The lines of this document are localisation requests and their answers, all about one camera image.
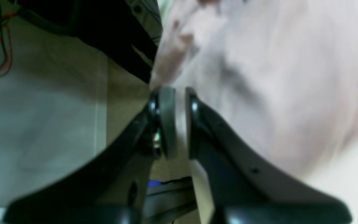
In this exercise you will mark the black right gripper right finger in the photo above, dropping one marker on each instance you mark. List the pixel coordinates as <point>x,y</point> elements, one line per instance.
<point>245,188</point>

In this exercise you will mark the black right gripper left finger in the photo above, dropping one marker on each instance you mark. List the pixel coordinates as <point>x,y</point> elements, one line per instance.
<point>111,188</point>

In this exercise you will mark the mauve t-shirt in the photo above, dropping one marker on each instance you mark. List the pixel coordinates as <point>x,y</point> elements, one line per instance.
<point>283,73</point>

